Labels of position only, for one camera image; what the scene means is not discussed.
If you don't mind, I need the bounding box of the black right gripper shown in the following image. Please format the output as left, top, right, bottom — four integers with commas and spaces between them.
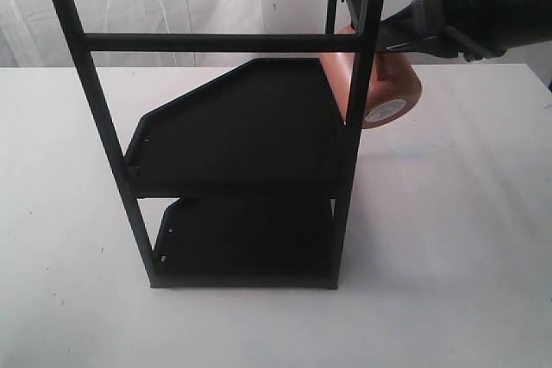
375, 0, 551, 60

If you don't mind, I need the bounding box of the copper-coloured mug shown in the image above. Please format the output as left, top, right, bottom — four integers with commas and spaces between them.
318, 52, 423, 129

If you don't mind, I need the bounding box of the black metal shelf rack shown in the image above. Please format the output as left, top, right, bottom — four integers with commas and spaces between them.
52, 0, 383, 290

